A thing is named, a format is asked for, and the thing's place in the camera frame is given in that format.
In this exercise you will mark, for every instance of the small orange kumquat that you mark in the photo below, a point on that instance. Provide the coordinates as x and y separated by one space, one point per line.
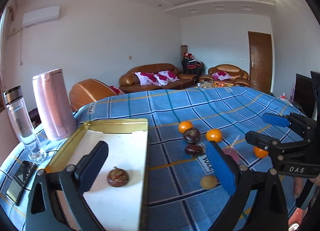
214 135
184 126

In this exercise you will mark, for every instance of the dark round stool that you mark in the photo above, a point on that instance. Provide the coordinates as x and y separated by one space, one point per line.
34 117

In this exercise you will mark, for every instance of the white floral pillow left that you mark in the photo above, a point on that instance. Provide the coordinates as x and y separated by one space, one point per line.
146 78

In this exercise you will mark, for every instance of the brown leather armchair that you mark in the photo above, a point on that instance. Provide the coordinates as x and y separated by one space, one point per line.
90 90
240 77

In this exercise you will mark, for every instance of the dark purple mangosteen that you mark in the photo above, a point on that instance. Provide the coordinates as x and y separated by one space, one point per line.
192 135

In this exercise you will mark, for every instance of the floral pillow on armchair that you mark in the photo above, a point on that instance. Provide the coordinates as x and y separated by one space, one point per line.
221 75

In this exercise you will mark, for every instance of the brown leather armchair far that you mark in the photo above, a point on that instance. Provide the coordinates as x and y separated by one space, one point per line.
240 77

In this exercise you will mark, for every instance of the large orange mandarin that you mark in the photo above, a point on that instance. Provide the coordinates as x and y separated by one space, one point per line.
260 153

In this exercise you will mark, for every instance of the beige window curtain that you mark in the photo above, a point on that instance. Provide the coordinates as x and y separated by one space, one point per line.
12 7

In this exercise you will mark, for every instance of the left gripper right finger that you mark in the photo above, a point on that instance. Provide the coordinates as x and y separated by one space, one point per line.
225 168

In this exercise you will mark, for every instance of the black television screen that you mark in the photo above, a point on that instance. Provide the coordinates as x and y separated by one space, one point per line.
304 98

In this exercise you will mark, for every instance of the blue plaid tablecloth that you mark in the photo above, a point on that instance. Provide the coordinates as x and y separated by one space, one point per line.
176 200

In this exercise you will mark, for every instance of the white floral pillow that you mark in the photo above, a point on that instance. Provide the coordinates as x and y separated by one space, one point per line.
166 77
146 78

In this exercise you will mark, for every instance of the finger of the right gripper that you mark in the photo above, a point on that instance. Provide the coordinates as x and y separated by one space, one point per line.
261 141
275 120

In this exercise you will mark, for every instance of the clear glass water bottle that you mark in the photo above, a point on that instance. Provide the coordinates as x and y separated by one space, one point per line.
22 125

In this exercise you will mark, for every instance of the pink electric kettle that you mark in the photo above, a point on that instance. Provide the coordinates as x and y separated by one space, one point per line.
53 104

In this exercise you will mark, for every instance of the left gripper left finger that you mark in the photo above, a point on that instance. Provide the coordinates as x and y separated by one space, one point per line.
89 166

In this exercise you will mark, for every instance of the yellowish brown longan fruit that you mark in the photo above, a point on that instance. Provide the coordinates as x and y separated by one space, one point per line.
208 182

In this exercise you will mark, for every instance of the gold metal tray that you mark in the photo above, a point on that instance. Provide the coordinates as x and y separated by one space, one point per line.
121 208

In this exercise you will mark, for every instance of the reddish brown passion fruit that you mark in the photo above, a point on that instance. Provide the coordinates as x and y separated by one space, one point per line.
118 177

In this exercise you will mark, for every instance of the brown leather armchair near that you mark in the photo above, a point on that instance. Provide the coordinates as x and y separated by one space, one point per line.
90 90

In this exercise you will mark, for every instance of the stacked chairs in corner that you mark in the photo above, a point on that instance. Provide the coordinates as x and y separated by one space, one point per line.
191 65

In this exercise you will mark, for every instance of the white wall air conditioner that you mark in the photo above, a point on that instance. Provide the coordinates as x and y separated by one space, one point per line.
41 16

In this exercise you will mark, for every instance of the brown leather three-seat sofa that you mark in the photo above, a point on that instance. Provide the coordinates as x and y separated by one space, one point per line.
129 82

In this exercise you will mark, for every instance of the black smartphone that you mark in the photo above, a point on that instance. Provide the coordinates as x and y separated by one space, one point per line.
20 181

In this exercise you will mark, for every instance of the coffee table with snacks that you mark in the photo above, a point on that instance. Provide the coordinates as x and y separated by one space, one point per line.
205 84

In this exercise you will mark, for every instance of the brown wooden door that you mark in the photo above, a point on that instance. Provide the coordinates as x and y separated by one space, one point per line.
261 61

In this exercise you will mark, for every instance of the white floral pillow right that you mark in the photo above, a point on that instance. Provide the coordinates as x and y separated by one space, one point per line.
166 77

